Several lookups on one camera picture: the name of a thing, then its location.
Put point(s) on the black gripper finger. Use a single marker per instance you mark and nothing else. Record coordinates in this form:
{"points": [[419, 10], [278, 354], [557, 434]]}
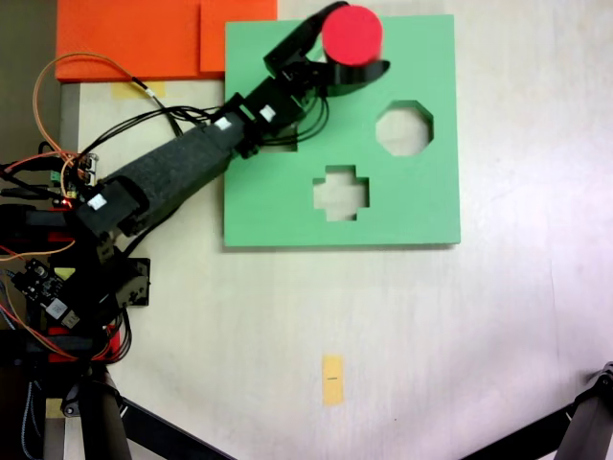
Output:
{"points": [[309, 31], [359, 76]]}

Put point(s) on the red cylinder block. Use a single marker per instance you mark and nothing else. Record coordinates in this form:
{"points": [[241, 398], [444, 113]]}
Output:
{"points": [[353, 33]]}

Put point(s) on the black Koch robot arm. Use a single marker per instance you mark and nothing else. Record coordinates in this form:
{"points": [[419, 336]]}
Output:
{"points": [[177, 167]]}

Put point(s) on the large orange foam block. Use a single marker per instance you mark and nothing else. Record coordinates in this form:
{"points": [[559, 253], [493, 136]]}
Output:
{"points": [[127, 38]]}

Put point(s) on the green shape-sorter board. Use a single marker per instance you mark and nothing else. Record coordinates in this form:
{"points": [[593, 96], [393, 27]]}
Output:
{"points": [[407, 201]]}

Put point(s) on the yellow tape strip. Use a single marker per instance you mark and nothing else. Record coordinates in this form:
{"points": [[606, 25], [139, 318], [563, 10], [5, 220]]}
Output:
{"points": [[127, 91]]}

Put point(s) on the grey metal bar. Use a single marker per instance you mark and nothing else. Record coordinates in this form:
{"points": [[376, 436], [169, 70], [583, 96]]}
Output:
{"points": [[69, 120]]}

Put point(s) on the red base clamp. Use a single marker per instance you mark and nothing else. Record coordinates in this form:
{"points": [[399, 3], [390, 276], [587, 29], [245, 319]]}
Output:
{"points": [[52, 236], [112, 338]]}

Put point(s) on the yellow tape marker with line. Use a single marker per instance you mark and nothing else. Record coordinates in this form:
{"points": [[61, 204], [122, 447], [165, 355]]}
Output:
{"points": [[333, 381]]}

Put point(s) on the black circuit board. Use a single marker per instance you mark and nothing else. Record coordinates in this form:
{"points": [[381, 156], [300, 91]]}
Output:
{"points": [[40, 282]]}

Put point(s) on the black tripod leg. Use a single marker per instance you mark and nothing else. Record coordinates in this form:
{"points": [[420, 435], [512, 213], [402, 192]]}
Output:
{"points": [[582, 421], [158, 436]]}

